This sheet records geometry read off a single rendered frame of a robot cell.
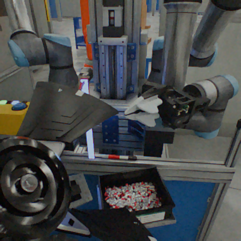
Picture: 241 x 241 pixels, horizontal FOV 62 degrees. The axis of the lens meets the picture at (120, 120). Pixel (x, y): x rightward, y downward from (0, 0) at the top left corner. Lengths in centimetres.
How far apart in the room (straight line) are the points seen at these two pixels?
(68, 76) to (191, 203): 82
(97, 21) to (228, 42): 142
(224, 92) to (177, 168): 35
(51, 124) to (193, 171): 59
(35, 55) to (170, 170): 74
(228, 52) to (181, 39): 168
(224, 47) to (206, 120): 161
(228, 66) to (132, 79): 133
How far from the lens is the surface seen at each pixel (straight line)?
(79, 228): 33
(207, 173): 86
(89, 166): 84
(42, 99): 50
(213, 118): 65
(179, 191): 94
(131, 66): 114
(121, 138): 108
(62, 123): 41
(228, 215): 187
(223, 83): 62
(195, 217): 110
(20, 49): 97
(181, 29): 57
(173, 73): 58
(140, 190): 74
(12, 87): 160
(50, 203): 27
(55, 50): 98
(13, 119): 78
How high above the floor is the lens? 140
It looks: 31 degrees down
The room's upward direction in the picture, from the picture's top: straight up
